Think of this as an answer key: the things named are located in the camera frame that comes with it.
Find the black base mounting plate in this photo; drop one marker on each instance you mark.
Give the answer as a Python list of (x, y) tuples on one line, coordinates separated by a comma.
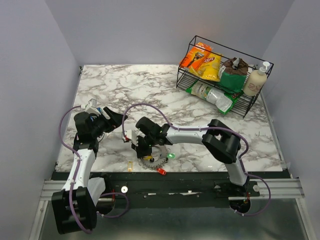
[(171, 181)]

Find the yellow chips bag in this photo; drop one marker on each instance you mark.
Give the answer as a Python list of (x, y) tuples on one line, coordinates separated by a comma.
[(209, 68)]

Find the metal keyring holder with rings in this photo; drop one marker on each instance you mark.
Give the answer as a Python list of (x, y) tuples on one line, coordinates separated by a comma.
[(156, 159)]

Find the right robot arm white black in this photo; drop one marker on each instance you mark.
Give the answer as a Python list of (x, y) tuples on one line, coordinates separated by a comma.
[(222, 142)]

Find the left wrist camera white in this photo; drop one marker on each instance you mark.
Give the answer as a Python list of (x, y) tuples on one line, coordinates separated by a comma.
[(91, 105)]

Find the dark green bag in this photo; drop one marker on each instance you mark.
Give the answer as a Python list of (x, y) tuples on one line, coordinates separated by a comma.
[(232, 83)]

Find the cream lotion pump bottle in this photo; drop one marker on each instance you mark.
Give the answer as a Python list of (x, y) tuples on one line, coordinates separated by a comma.
[(256, 80)]

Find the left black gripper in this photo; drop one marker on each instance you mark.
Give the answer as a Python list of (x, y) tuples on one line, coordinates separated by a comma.
[(111, 124)]

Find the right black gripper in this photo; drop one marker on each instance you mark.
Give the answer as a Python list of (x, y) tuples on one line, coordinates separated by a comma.
[(141, 152)]

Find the black wire basket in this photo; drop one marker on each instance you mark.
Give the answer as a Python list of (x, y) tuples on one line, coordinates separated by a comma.
[(244, 104)]

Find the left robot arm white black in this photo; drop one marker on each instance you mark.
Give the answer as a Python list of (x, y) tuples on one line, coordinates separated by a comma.
[(74, 206)]

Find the brown crumpled bag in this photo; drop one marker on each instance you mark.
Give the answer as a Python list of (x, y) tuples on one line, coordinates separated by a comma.
[(236, 66)]

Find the aluminium frame rail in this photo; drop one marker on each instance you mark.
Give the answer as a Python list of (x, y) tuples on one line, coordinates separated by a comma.
[(281, 188)]

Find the red key tag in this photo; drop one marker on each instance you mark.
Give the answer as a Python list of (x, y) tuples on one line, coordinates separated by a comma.
[(161, 171)]

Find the green key tag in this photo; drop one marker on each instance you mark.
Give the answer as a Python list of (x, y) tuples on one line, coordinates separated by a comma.
[(171, 155)]

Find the yellow key tag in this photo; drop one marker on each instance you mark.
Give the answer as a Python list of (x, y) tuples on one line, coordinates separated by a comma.
[(130, 166)]

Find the orange razor package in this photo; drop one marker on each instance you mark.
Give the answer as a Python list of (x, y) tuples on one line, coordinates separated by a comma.
[(195, 56)]

